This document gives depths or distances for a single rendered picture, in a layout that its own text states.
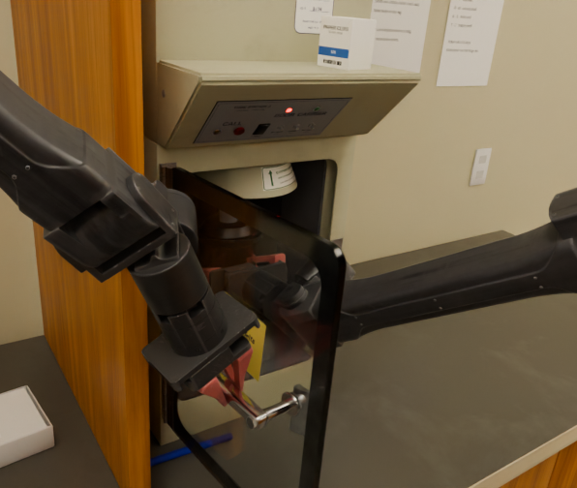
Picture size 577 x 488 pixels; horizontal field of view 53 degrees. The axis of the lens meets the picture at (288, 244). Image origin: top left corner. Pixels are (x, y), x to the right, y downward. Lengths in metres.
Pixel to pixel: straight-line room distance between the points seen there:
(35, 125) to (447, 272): 0.40
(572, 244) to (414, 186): 1.17
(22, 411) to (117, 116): 0.54
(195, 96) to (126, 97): 0.07
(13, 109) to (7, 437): 0.63
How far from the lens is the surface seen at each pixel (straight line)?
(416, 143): 1.65
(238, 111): 0.68
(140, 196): 0.46
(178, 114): 0.67
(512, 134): 1.97
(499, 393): 1.18
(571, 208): 0.54
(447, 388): 1.16
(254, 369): 0.66
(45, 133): 0.43
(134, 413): 0.78
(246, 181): 0.84
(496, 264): 0.58
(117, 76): 0.61
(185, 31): 0.73
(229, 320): 0.57
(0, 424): 0.99
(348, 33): 0.75
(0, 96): 0.42
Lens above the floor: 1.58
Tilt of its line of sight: 23 degrees down
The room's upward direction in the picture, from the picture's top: 5 degrees clockwise
